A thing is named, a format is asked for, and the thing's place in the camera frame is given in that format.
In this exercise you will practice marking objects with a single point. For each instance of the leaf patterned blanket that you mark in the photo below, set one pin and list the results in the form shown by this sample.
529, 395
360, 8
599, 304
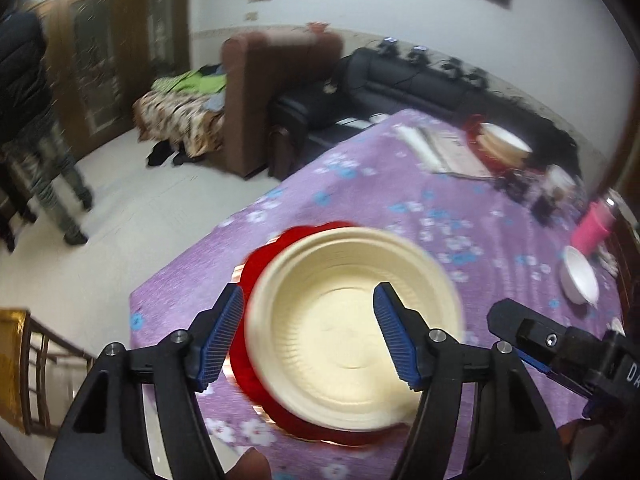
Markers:
175, 115

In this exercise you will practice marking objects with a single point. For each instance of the white papers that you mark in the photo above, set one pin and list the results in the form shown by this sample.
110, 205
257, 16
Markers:
450, 152

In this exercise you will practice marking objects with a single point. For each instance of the dark brown handbag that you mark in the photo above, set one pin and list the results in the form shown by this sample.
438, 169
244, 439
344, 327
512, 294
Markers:
279, 150

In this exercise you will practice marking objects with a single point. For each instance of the pink cup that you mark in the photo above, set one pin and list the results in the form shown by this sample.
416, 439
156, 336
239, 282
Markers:
592, 225

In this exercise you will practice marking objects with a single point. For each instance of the purple floral tablecloth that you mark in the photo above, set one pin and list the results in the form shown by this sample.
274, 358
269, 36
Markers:
350, 185

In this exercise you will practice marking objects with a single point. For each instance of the cream plates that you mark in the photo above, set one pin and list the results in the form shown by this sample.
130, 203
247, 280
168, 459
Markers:
340, 320

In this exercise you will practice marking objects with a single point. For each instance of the white flat item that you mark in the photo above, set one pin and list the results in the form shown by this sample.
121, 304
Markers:
350, 122

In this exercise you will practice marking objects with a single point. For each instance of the red labelled glass plate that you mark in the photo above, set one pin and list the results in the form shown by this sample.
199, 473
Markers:
247, 375

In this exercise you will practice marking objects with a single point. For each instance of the dark small box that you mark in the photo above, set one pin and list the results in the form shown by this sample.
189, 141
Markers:
545, 207

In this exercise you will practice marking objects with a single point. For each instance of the gold cushion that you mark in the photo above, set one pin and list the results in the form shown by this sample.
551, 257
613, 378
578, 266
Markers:
12, 360

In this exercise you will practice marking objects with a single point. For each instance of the brown armchair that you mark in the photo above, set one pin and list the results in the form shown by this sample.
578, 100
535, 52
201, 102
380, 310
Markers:
250, 110

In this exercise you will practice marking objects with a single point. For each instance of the wooden chair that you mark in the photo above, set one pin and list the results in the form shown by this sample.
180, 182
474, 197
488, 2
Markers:
35, 345

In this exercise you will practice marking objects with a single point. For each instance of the person's left hand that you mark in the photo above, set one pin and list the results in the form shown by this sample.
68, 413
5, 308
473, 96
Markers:
252, 466

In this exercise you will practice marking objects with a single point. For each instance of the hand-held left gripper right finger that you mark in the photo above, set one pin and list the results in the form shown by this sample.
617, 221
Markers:
395, 340

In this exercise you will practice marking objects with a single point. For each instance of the white bowl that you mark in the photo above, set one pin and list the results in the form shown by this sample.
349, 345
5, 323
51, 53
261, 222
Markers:
580, 275

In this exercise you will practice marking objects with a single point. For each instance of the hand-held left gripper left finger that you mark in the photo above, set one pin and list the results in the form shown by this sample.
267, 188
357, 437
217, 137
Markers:
220, 345

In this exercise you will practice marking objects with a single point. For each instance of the wooden glass door cabinet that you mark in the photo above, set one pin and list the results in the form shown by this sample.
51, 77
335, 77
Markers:
100, 60

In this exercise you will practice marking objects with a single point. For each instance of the green cloth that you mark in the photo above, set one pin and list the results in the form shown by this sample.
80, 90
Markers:
192, 82

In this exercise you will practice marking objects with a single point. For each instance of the small red bowl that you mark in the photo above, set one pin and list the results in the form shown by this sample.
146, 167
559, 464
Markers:
317, 25

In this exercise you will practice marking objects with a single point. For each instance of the cream plastic bowl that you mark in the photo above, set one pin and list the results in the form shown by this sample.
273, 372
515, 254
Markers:
505, 142

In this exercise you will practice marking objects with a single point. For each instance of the far stack of plates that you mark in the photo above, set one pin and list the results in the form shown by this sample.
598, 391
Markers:
472, 135

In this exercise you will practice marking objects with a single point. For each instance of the black clothing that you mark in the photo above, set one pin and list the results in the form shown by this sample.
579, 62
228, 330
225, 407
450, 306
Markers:
160, 152

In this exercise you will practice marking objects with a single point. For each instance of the white round item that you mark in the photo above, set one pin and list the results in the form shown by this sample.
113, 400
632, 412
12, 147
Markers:
379, 117

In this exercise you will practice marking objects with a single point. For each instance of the black leather sofa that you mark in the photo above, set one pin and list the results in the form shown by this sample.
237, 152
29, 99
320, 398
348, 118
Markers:
390, 80

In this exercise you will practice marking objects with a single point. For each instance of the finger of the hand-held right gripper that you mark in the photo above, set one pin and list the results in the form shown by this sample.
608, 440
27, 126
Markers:
510, 320

